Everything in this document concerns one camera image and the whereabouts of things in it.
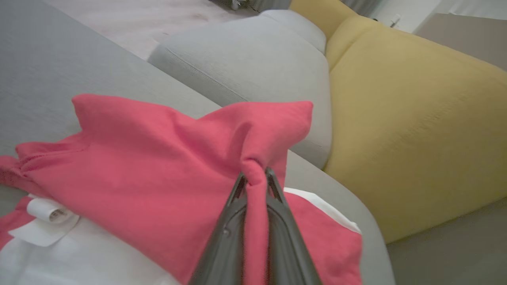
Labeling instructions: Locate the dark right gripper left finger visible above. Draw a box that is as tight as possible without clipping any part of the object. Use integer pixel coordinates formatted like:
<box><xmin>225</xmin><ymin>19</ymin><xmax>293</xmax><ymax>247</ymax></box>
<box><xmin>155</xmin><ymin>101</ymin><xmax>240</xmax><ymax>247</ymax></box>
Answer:
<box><xmin>189</xmin><ymin>171</ymin><xmax>249</xmax><ymax>285</ymax></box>

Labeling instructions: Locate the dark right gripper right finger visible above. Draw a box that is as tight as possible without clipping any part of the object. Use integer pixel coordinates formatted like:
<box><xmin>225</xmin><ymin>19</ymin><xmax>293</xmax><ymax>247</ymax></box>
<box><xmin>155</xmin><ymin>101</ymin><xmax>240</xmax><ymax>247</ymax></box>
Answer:
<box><xmin>265</xmin><ymin>167</ymin><xmax>322</xmax><ymax>285</ymax></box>

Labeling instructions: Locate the red shorts white trim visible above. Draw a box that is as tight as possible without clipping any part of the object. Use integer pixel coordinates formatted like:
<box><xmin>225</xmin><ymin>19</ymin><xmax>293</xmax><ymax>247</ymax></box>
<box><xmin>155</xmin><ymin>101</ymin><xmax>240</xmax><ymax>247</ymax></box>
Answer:
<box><xmin>282</xmin><ymin>187</ymin><xmax>363</xmax><ymax>285</ymax></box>

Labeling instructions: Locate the red basketball jersey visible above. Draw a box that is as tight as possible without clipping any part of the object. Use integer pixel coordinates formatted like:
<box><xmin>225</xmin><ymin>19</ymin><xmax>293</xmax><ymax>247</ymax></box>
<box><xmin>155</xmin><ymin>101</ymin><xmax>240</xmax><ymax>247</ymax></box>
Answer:
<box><xmin>0</xmin><ymin>94</ymin><xmax>313</xmax><ymax>285</ymax></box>

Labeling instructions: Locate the large yellow sofa backrest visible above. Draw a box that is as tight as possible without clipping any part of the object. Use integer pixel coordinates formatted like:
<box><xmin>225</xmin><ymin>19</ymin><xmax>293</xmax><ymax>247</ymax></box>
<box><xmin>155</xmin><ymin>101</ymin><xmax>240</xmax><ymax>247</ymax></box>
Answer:
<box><xmin>323</xmin><ymin>15</ymin><xmax>507</xmax><ymax>245</ymax></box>

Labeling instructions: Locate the small grey sofa seat cushion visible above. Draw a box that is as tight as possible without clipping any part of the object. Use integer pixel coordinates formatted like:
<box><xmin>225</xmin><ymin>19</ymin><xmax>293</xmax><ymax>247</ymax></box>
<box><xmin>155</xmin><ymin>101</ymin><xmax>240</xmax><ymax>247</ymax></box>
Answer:
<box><xmin>259</xmin><ymin>9</ymin><xmax>328</xmax><ymax>55</ymax></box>

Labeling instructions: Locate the small yellow sofa backrest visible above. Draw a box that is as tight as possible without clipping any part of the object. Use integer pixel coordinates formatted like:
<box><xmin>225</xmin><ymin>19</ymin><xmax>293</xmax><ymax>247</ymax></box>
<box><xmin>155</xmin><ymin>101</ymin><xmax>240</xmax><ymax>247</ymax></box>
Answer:
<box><xmin>288</xmin><ymin>0</ymin><xmax>359</xmax><ymax>41</ymax></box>

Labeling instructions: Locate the large grey sofa seat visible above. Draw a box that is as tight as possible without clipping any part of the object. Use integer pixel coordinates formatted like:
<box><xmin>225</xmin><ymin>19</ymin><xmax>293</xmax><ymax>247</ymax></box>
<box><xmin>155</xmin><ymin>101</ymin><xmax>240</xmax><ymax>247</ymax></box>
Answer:
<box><xmin>0</xmin><ymin>0</ymin><xmax>396</xmax><ymax>285</ymax></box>

